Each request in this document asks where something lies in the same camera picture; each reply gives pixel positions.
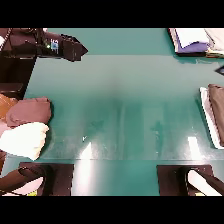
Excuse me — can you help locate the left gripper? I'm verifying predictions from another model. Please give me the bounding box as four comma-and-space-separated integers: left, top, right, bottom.
59, 33, 89, 63

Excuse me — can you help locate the beige garment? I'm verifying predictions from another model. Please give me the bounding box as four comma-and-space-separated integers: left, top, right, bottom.
203, 27, 224, 58

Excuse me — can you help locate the white garment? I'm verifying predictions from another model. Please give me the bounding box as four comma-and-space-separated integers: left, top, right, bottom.
0, 121, 51, 162
199, 86, 224, 150
173, 27, 214, 48

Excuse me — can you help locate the orange-brown garment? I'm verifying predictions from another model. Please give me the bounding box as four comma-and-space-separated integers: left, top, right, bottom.
0, 93, 18, 120

